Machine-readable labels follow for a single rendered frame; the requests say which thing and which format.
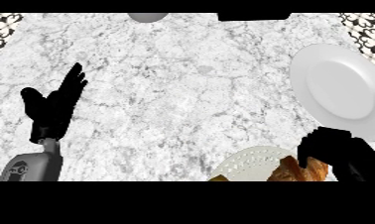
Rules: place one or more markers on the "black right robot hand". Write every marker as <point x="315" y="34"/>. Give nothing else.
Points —
<point x="342" y="150"/>

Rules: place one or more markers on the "black box-shaped appliance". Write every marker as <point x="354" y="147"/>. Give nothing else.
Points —
<point x="255" y="16"/>

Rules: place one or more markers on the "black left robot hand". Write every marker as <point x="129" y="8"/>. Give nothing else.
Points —
<point x="52" y="109"/>

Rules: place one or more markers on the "cream round perforated placemat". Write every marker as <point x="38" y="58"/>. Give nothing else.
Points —
<point x="249" y="165"/>

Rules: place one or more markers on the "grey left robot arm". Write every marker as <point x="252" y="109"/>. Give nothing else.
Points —
<point x="35" y="167"/>

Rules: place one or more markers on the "grey round object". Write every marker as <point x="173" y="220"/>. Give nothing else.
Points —
<point x="148" y="17"/>

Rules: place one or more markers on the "golden brown croissant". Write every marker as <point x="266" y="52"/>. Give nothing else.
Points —
<point x="296" y="171"/>

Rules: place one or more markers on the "black white patterned tile panel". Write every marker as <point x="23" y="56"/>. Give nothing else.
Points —
<point x="361" y="31"/>
<point x="7" y="27"/>

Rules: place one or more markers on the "white round plate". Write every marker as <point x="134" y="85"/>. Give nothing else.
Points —
<point x="339" y="89"/>

